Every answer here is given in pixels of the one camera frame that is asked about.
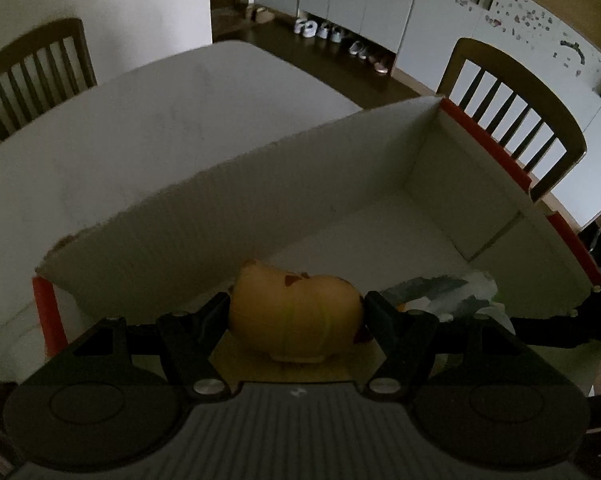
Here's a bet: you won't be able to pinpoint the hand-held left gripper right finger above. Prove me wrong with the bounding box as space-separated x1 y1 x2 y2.
363 290 527 402

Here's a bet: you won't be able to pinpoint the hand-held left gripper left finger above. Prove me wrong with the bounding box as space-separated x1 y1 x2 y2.
72 291 231 402

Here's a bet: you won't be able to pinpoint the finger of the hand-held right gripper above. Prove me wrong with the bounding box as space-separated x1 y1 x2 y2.
509 281 601 349

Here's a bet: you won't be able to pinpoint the white plastic packaging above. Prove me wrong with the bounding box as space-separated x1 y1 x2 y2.
381 270 512 334

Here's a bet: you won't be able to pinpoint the yellow plush toy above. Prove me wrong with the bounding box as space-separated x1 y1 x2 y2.
228 258 366 364

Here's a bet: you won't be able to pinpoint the red cardboard box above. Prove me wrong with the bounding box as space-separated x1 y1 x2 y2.
33 96 601 399

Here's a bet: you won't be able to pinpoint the wooden slat-back chair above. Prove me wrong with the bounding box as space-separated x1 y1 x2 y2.
435 37 588 204
0 17 99 142

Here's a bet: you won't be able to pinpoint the row of shoes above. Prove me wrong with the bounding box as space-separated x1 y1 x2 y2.
293 16 394 75

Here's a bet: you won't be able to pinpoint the brown slippers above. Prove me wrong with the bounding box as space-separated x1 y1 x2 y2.
244 3 278 25

